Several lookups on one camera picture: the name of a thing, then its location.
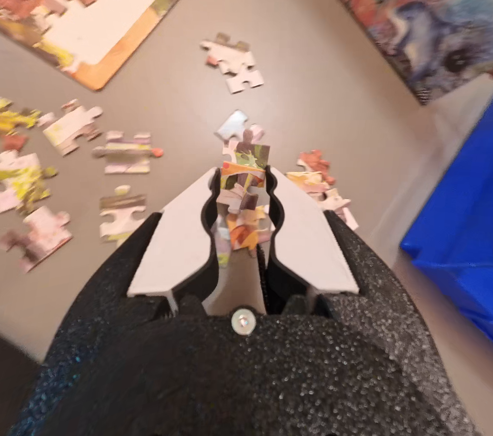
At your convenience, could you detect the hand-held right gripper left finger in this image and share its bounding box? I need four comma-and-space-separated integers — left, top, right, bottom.
126, 167, 222, 309

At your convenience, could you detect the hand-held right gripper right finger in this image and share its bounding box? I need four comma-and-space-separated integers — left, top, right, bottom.
266, 165, 361, 307

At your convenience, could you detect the orange green puzzle piece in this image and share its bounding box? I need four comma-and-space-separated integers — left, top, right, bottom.
220, 143, 271, 213

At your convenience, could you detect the red-tipped grey striped puzzle piece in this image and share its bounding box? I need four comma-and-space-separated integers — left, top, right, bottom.
92, 130, 165, 176

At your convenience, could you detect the pile of puzzle pieces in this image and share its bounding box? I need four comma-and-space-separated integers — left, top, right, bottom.
0, 32, 359, 276

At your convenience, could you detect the grey desk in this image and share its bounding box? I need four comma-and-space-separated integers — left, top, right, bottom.
0, 0, 493, 436

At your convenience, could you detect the blue plastic bin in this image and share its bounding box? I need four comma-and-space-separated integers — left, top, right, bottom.
399, 103, 493, 342

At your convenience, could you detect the black perforated board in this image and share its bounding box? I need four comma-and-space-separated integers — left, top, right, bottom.
0, 335, 44, 436

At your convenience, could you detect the illustrated puzzle box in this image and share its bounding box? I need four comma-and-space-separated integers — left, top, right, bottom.
296, 0, 493, 106

